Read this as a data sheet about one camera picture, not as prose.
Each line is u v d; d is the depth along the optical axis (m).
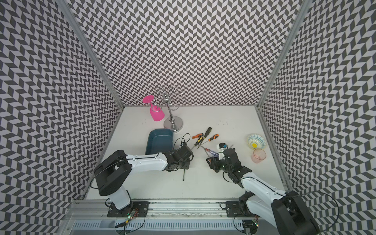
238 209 0.72
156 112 0.94
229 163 0.66
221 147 0.77
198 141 0.96
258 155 0.89
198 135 0.99
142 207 0.73
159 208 0.74
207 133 1.01
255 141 0.96
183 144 0.81
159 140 0.99
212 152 0.94
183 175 0.84
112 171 0.49
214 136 0.99
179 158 0.68
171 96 0.82
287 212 0.40
